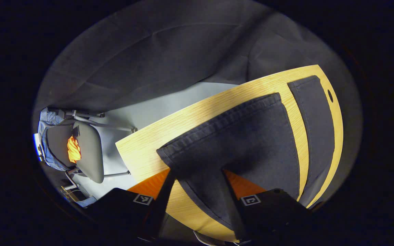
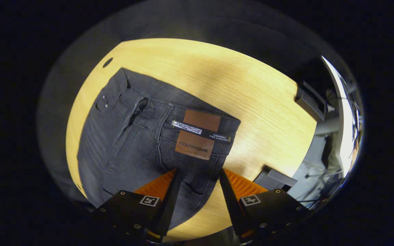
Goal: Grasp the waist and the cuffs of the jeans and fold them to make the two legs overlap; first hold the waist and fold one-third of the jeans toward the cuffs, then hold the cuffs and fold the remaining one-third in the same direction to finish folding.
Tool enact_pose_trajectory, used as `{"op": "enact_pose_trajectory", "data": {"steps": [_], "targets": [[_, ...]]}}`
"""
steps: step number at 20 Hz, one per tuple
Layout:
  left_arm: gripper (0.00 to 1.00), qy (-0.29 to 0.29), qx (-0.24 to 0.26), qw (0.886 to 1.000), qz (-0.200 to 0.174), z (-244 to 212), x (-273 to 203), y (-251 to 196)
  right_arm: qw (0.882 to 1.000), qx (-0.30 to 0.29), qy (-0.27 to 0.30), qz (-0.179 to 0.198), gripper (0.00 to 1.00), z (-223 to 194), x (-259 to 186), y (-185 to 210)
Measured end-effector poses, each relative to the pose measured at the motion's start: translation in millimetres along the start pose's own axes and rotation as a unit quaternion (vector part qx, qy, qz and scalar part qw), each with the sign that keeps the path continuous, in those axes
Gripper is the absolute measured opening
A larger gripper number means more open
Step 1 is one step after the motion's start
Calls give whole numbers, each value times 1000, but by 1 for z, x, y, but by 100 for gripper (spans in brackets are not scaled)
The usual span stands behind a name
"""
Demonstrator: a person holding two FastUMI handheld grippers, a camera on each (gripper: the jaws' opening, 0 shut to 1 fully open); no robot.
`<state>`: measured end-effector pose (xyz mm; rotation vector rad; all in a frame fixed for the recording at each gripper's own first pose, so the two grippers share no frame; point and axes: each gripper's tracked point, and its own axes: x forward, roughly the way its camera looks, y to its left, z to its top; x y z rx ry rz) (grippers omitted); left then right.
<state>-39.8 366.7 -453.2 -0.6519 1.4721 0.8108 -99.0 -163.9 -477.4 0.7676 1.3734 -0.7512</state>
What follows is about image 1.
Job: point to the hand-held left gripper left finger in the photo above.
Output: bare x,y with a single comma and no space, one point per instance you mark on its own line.
161,205

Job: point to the grey office chair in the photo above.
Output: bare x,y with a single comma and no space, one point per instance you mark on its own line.
89,153

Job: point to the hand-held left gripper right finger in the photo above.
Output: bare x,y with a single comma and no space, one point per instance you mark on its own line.
268,218

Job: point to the orange crumpled cloth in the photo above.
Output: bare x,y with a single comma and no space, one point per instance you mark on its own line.
74,150

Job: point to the dark jeans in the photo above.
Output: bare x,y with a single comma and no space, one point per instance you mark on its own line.
251,136

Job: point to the black backdrop cloth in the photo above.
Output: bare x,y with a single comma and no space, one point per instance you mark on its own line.
149,51

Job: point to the blue denim garment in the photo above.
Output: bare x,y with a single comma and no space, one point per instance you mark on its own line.
48,119

